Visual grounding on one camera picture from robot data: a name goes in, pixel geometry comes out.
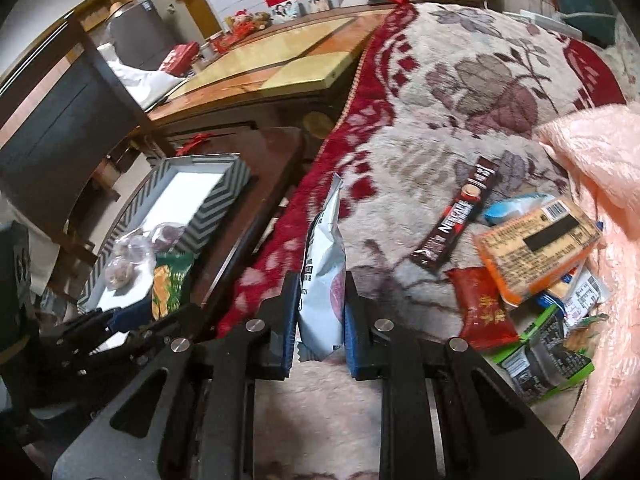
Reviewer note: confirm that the teal cloth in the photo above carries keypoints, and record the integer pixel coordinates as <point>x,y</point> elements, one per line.
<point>585,0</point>

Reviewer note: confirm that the tan snack packet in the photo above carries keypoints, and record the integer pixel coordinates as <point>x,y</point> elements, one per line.
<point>582,337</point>

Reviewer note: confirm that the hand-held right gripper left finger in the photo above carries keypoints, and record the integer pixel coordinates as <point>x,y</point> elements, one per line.
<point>289,332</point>

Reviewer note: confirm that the red floral blanket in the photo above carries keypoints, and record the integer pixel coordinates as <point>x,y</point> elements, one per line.
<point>450,110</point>

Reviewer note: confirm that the light blue snack packet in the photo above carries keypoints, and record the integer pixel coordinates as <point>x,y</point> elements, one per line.
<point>505,210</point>

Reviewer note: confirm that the clear wrapped round pastry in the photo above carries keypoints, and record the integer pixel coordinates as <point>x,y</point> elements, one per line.
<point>131,246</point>
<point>119,272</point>

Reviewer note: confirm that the grey refrigerator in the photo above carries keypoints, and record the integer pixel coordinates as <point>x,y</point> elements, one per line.
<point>135,30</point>

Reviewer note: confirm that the grey striped cardboard box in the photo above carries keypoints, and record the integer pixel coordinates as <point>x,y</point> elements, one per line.
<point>175,195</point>

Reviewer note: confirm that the red gift box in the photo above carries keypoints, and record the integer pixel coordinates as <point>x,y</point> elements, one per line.
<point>179,57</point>

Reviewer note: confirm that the white plastic bag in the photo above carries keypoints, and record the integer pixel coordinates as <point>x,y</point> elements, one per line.
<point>142,80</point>

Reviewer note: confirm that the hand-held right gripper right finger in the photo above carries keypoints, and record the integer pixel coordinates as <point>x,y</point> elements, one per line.
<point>352,340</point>

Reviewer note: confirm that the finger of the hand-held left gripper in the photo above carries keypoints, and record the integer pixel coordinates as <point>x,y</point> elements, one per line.
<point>127,321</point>
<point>120,347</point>

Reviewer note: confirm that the green yellow snack packet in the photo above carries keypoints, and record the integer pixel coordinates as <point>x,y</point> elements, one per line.
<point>172,285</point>

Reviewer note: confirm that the dark wooden chair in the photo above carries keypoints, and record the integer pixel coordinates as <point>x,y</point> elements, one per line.
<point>60,125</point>

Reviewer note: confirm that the wooden table with yellow top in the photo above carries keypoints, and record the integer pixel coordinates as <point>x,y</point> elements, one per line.
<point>280,67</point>

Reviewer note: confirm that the plush toys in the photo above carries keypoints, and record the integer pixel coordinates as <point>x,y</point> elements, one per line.
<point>250,21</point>

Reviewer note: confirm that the clear wrapped purple pastry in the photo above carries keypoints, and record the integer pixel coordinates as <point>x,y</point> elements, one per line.
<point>167,237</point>

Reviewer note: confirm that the green black snack packet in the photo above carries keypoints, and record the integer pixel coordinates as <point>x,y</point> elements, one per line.
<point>540,365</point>

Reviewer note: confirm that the red snack packet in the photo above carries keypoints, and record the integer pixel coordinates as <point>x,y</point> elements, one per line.
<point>482,310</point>

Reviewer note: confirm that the brown coffee stick sachet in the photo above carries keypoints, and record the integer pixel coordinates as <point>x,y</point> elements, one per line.
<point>457,215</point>

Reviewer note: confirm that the white pink-spot snack packet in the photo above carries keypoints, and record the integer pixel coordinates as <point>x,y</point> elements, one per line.
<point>320,260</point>

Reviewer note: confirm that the orange cracker packet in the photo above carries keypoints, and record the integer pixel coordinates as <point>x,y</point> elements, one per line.
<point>520,270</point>

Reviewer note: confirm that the pink quilt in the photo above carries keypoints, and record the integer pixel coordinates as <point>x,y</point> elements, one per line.
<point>610,170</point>

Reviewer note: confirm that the red knotted cloth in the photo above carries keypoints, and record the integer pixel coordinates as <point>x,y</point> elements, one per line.
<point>196,144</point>

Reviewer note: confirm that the small photo frame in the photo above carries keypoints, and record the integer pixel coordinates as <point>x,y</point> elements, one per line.
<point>286,10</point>
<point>319,5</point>

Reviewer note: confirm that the white barcode snack packet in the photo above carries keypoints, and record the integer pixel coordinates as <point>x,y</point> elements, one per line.
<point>585,295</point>

